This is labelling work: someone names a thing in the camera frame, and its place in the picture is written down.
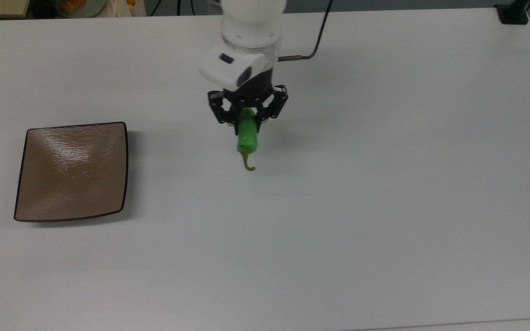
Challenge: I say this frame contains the black table clamp mount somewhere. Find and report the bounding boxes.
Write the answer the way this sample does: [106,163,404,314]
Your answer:
[494,0,530,25]

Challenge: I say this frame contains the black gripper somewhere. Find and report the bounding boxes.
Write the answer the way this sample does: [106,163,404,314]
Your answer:
[207,67,289,135]

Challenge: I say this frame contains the green chili pepper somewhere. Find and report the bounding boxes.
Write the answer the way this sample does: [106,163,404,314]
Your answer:
[237,108,259,172]

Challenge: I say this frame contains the brown square ceramic plate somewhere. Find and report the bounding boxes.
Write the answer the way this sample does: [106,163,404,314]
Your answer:
[13,121,129,223]

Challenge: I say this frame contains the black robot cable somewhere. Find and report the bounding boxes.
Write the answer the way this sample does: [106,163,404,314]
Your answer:
[277,0,334,62]

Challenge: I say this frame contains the pale green bowl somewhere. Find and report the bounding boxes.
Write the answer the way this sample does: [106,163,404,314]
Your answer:
[55,0,107,19]

